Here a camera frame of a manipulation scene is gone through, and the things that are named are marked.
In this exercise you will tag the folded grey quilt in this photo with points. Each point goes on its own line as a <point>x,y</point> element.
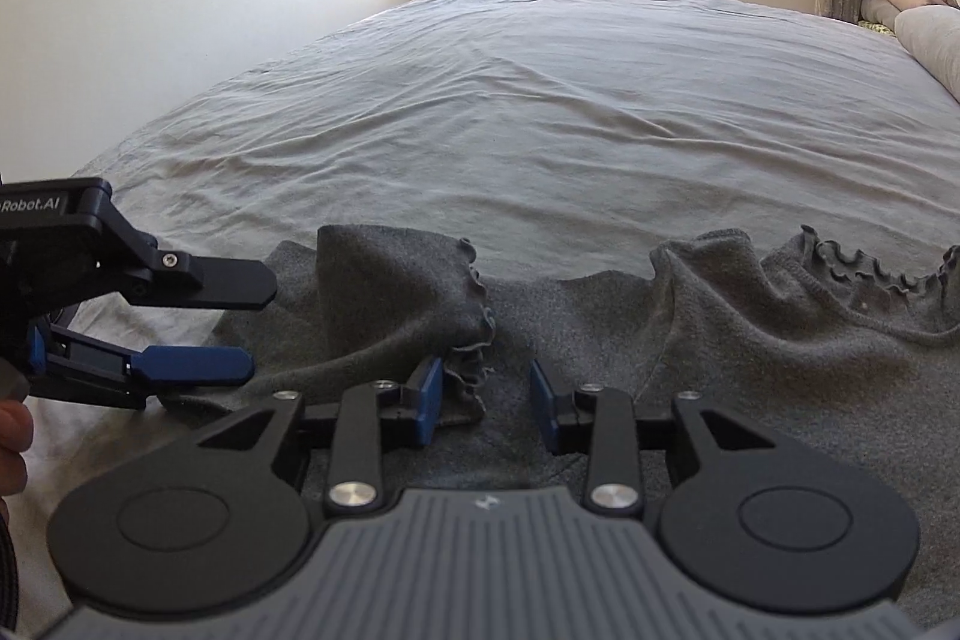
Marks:
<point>934,40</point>

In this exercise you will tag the person's left hand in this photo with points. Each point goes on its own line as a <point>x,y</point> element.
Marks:
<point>13,445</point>

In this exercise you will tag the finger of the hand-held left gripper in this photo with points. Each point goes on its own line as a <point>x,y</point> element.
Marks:
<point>225,284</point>
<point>195,366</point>

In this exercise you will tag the grey ruffled knit top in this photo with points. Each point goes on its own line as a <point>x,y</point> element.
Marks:
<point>570,325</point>

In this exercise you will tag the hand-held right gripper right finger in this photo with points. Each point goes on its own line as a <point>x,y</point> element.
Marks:
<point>544,407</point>

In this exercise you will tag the floral patterned cloth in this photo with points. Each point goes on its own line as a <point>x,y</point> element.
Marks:
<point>877,27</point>

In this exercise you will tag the bed with grey sheet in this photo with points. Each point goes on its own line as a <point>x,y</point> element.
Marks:
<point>525,123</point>

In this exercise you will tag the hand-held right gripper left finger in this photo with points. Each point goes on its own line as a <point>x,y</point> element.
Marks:
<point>429,400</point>

